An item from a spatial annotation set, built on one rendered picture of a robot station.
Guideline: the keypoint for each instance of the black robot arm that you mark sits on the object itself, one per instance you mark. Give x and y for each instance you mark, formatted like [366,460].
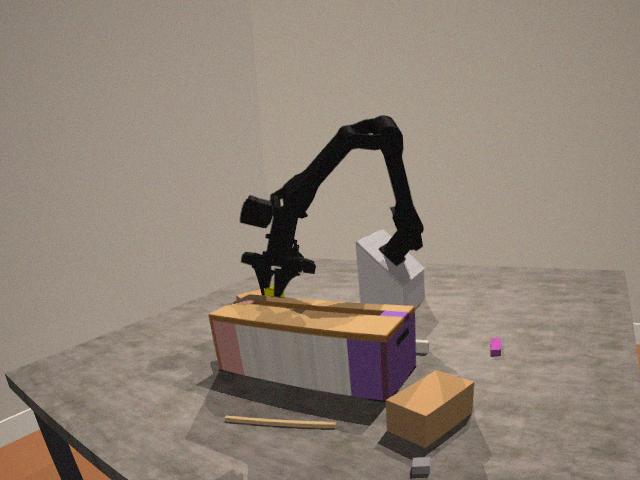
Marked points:
[299,192]

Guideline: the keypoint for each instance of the small pink block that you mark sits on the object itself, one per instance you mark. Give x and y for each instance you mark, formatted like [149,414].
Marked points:
[495,346]

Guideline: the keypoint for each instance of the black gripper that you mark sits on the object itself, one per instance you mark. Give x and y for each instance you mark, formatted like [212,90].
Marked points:
[278,253]

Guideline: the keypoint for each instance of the tan wooden stick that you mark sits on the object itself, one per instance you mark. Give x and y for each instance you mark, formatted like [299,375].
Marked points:
[294,423]

